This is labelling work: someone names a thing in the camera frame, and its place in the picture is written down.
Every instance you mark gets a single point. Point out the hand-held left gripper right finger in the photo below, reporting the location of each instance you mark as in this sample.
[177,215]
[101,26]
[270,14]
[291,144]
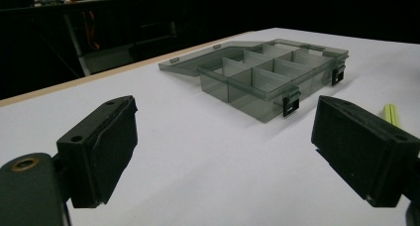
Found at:
[363,143]

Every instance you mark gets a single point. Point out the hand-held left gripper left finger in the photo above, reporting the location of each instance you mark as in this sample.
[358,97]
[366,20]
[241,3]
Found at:
[99,153]

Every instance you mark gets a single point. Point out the clear grey compartment storage box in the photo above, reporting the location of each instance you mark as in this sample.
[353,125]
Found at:
[264,77]

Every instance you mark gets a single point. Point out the yellow-green plastic strip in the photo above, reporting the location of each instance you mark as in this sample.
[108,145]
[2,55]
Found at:
[391,115]

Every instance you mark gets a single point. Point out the white metal stand leg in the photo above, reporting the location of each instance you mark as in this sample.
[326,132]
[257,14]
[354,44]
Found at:
[76,46]

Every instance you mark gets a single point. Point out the dark workbench with clutter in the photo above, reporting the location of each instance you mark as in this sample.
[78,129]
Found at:
[99,18]

